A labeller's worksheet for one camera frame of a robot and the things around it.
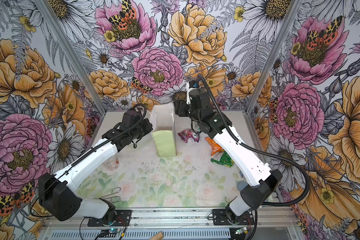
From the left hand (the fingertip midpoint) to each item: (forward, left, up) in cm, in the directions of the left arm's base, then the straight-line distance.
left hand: (152, 129), depth 81 cm
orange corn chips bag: (-1, -36, -17) cm, 40 cm away
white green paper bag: (+18, -2, -16) cm, 24 cm away
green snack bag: (-9, -41, -19) cm, 46 cm away
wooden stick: (-45, -5, -20) cm, 50 cm away
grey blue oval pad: (-23, -48, -21) cm, 57 cm away
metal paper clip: (-27, +26, -24) cm, 44 cm away
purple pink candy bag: (+8, -19, -17) cm, 27 cm away
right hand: (0, -15, +15) cm, 21 cm away
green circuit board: (-42, +17, -23) cm, 51 cm away
